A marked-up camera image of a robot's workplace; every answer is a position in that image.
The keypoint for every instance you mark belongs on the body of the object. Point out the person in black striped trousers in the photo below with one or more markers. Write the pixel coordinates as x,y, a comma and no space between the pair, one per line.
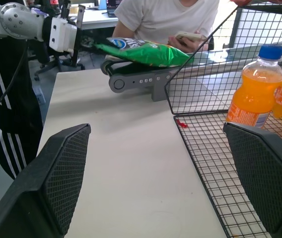
4,111

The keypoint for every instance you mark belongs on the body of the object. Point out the person's hand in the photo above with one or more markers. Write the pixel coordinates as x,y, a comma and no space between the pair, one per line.
184,44

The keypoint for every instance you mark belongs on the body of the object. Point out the black office chair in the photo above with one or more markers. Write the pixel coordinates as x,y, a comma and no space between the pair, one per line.
54,63

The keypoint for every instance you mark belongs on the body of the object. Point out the white smartphone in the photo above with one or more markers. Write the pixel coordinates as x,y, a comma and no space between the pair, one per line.
189,36

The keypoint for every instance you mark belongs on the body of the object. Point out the red snack bag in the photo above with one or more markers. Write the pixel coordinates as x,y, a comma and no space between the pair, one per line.
241,2

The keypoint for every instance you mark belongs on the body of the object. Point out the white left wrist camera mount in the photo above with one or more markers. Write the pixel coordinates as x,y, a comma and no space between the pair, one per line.
61,34

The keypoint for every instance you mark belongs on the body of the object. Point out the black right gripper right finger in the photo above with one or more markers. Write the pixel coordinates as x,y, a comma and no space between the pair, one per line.
262,173

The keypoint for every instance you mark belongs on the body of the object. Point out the person in white t-shirt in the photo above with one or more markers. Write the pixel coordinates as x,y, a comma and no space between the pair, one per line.
161,17

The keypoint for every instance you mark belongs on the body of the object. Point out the green chip bag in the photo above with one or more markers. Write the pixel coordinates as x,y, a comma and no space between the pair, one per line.
143,53

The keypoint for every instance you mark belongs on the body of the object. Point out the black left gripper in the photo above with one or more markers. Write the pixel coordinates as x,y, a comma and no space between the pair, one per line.
80,41

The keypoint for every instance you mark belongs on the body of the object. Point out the orange soda bottle blue cap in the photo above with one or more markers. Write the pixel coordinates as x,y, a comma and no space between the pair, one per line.
255,94

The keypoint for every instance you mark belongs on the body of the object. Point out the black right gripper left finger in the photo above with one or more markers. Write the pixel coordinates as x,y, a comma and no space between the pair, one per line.
56,178

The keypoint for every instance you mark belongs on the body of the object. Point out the white background desk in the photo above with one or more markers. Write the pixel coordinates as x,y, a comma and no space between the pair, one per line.
96,17

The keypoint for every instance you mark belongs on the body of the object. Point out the grey conveyor belt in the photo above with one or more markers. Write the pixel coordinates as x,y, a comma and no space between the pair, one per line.
136,80

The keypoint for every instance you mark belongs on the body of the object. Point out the open laptop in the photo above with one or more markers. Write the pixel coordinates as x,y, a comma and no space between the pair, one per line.
110,8

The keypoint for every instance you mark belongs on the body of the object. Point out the small red scrap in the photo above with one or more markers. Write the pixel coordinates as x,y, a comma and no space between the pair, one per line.
182,124

